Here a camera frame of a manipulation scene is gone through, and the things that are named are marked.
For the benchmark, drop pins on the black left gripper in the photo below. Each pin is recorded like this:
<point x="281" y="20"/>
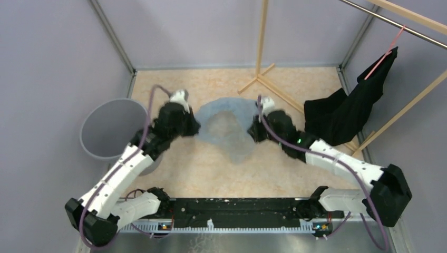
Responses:
<point x="194" y="124"/>

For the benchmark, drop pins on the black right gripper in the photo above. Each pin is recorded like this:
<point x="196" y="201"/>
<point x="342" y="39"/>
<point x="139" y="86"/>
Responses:
<point x="254" y="130"/>

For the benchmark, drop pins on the blue plastic trash bag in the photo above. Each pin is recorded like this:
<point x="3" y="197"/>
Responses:
<point x="225" y="123"/>

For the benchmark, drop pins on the grey round trash bin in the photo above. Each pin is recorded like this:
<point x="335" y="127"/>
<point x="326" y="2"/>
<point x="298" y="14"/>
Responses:
<point x="107" y="130"/>

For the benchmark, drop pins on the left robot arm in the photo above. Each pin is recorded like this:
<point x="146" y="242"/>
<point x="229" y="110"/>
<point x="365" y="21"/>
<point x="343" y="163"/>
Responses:
<point x="97" y="215"/>

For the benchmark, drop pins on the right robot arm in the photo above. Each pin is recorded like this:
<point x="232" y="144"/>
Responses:
<point x="384" y="191"/>

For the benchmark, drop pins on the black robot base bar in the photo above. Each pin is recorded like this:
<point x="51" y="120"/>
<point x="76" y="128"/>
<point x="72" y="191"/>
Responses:
<point x="242" y="212"/>

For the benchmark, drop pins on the black hanging t-shirt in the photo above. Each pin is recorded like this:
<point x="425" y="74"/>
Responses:
<point x="338" y="118"/>

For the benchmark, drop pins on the pink clothes hanger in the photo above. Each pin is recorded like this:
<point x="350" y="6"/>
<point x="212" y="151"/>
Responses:
<point x="389" y="50"/>

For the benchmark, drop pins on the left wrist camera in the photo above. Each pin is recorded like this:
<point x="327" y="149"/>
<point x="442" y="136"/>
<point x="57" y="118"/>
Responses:
<point x="181" y="97"/>

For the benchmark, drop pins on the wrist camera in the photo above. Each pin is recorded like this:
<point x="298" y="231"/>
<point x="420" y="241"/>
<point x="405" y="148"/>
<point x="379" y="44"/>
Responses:
<point x="265" y="105"/>
<point x="181" y="97"/>

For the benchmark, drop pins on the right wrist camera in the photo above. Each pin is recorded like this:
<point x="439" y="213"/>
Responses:
<point x="265" y="105"/>

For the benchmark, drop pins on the white slotted cable duct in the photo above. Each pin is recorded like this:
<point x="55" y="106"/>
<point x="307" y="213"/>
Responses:
<point x="155" y="227"/>

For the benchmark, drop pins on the metal hanging rail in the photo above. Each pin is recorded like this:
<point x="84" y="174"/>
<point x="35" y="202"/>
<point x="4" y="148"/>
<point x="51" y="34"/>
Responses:
<point x="395" y="24"/>

